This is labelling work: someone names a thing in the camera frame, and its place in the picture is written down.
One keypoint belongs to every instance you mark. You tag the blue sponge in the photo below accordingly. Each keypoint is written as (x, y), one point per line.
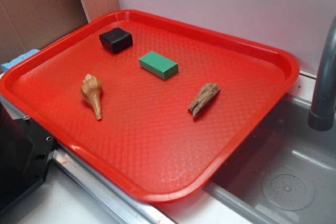
(6, 66)

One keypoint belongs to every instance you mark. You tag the tan spiral seashell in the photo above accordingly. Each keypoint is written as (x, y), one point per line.
(90, 91)

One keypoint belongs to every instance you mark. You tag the red plastic tray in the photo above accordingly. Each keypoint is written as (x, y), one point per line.
(147, 142)

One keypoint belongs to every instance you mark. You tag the grey toy sink basin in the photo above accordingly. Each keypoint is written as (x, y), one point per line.
(284, 172)

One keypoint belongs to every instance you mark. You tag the black rectangular block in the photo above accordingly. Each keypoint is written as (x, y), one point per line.
(116, 40)

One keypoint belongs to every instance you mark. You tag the grey sink faucet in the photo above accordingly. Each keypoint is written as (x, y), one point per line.
(322, 110)

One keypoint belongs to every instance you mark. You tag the brown wood chip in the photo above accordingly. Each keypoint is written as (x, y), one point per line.
(204, 98)

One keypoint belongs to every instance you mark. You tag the brown cardboard panel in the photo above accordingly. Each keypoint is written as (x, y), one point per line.
(35, 24)

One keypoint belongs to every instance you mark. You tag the green rectangular block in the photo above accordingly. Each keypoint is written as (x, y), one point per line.
(158, 65)

